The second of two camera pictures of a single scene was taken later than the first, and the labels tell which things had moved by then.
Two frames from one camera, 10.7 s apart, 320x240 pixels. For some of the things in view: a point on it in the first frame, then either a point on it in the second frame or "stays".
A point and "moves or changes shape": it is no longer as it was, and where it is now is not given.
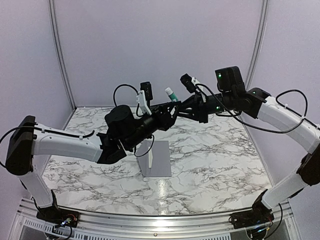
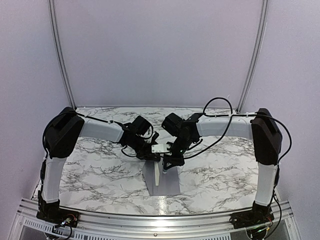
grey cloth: (161, 164) moves or changes shape
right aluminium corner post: (258, 43) stays
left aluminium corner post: (57, 41) stays
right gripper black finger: (190, 112) -> (166, 165)
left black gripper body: (161, 124) -> (144, 152)
